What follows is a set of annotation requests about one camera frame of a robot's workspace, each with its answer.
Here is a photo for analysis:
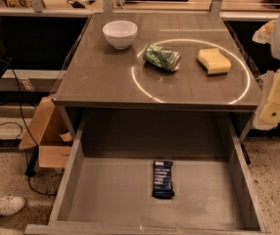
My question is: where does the yellow sponge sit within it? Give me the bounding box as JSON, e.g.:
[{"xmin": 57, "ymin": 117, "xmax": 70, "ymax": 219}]
[{"xmin": 198, "ymin": 48, "xmax": 231, "ymax": 75}]

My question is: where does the grey counter cabinet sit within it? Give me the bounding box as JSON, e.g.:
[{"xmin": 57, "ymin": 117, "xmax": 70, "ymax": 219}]
[{"xmin": 54, "ymin": 12, "xmax": 261, "ymax": 138}]

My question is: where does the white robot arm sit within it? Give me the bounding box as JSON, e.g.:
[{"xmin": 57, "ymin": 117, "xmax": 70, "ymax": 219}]
[{"xmin": 253, "ymin": 15, "xmax": 280, "ymax": 130}]

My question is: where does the black floor cable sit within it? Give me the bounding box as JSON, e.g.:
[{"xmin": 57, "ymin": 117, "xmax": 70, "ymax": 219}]
[{"xmin": 0, "ymin": 3, "xmax": 58, "ymax": 197}]

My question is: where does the crushed green soda can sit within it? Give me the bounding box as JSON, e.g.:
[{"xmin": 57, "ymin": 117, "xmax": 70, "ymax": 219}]
[{"xmin": 142, "ymin": 44, "xmax": 181, "ymax": 72}]

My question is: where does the white ceramic bowl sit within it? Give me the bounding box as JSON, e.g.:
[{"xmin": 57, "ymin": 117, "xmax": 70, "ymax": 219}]
[{"xmin": 103, "ymin": 21, "xmax": 138, "ymax": 50}]

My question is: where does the white sneaker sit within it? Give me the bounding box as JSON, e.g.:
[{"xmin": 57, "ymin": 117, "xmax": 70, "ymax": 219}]
[{"xmin": 0, "ymin": 196, "xmax": 25, "ymax": 216}]

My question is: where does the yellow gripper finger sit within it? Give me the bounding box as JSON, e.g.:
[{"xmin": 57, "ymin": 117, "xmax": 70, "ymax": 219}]
[
  {"xmin": 253, "ymin": 69, "xmax": 280, "ymax": 130},
  {"xmin": 253, "ymin": 20, "xmax": 276, "ymax": 44}
]

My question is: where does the dark blue rxbar wrapper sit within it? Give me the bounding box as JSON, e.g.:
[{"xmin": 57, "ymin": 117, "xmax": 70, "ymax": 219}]
[{"xmin": 152, "ymin": 161, "xmax": 175, "ymax": 199}]

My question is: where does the grey open drawer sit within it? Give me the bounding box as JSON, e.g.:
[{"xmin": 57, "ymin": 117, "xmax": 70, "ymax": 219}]
[{"xmin": 25, "ymin": 109, "xmax": 269, "ymax": 235}]

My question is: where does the brown cardboard box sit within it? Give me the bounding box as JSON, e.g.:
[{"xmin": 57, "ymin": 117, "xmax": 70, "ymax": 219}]
[{"xmin": 19, "ymin": 95, "xmax": 73, "ymax": 168}]

